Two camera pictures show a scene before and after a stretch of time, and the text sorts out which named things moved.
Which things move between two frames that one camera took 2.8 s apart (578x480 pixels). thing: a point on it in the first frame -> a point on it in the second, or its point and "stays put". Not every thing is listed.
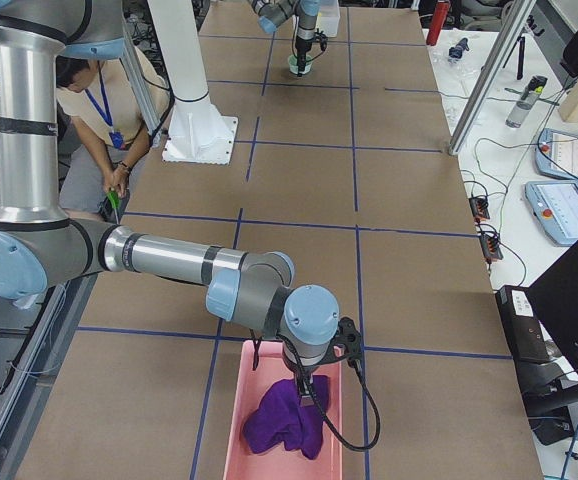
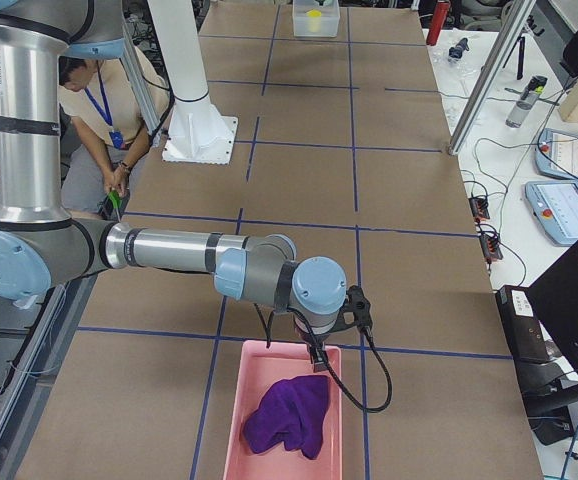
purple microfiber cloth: x=282 y=419 stays put
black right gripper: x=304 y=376 -> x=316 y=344
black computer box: x=525 y=333 stays put
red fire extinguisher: x=436 y=26 stays put
